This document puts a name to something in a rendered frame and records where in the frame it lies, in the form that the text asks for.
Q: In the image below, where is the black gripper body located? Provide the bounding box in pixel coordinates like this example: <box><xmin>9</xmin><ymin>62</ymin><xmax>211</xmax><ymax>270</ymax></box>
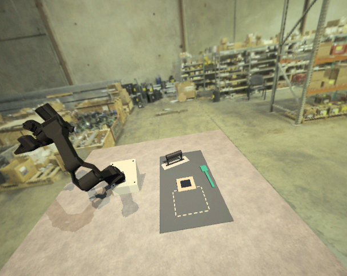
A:
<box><xmin>17</xmin><ymin>131</ymin><xmax>54</xmax><ymax>152</ymax></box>

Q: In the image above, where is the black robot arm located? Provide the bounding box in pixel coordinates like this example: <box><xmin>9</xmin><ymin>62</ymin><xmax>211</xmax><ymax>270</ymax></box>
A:
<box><xmin>23</xmin><ymin>103</ymin><xmax>126</xmax><ymax>191</ymax></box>

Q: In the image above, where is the green flat trowel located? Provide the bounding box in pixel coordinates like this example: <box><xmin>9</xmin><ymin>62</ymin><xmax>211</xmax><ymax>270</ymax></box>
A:
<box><xmin>200</xmin><ymin>165</ymin><xmax>215</xmax><ymax>188</ymax></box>

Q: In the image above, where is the tan square tile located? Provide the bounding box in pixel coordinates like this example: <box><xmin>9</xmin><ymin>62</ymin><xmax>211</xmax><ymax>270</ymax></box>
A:
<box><xmin>176</xmin><ymin>177</ymin><xmax>196</xmax><ymax>192</ymax></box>

